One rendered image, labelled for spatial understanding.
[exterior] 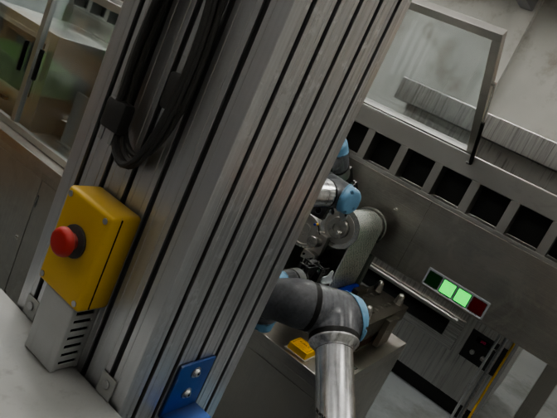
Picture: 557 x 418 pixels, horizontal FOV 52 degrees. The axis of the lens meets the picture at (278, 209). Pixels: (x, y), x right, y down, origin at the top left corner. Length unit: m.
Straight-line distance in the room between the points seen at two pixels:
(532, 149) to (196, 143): 3.19
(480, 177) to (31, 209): 1.83
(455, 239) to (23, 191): 1.80
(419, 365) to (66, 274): 3.64
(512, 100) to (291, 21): 9.51
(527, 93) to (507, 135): 6.32
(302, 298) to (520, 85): 9.01
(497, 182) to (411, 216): 0.34
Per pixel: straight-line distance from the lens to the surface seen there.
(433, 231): 2.24
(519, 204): 2.18
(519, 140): 3.77
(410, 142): 2.28
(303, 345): 1.86
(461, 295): 2.22
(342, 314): 1.32
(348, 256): 2.04
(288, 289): 1.30
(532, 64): 10.17
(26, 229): 2.71
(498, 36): 1.90
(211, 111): 0.67
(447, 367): 4.19
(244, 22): 0.66
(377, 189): 2.31
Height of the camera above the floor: 1.72
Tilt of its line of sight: 14 degrees down
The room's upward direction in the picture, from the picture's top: 25 degrees clockwise
